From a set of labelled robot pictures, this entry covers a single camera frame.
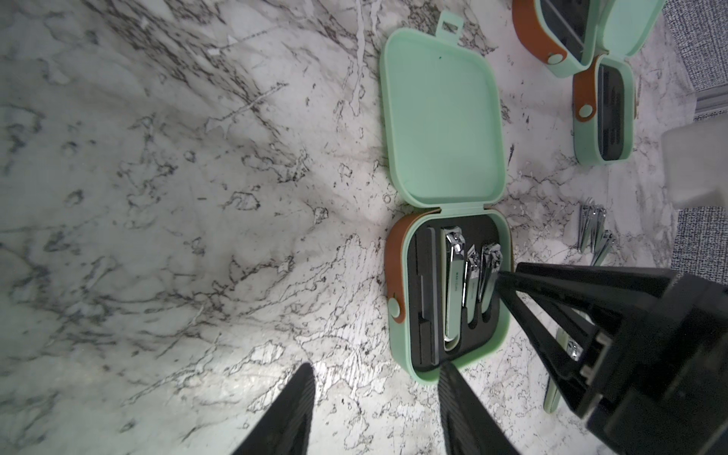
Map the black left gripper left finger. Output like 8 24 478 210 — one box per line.
232 363 316 455

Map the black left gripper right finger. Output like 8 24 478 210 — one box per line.
438 362 519 454

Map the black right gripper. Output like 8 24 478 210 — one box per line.
496 263 727 454

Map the small green nail clipper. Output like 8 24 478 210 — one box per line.
464 245 481 324

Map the slanted green nail clipper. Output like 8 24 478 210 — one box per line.
479 244 502 314

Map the large green nail clipper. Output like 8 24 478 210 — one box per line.
444 227 466 352

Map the green nail kit case front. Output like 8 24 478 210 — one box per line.
379 11 513 385

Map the green nail kit case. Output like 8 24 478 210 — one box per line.
512 0 601 78
379 11 513 385
573 1 665 166

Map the small clipper beside pile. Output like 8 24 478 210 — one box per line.
591 229 615 267

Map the large clipper lower table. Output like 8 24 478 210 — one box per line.
542 326 573 414

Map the small clipper pile upper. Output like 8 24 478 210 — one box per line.
577 198 607 253

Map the grey nail file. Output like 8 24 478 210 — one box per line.
421 227 439 366

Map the green nail kit case right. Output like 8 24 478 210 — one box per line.
573 1 665 166

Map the green nail kit case middle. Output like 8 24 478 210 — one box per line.
512 0 601 78

